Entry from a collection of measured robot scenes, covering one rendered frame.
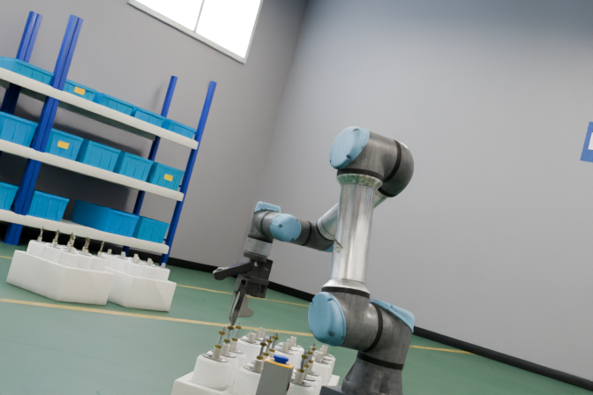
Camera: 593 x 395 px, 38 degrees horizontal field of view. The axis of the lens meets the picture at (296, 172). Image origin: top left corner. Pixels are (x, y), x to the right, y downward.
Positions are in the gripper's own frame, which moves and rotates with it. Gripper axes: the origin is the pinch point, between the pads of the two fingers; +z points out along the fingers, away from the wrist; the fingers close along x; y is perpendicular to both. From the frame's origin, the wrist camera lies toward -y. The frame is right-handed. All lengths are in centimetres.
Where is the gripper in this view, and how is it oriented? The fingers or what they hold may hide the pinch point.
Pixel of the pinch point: (230, 320)
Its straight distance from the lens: 250.9
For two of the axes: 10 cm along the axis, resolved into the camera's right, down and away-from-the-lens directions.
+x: -2.4, 0.1, 9.7
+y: 9.4, 2.7, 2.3
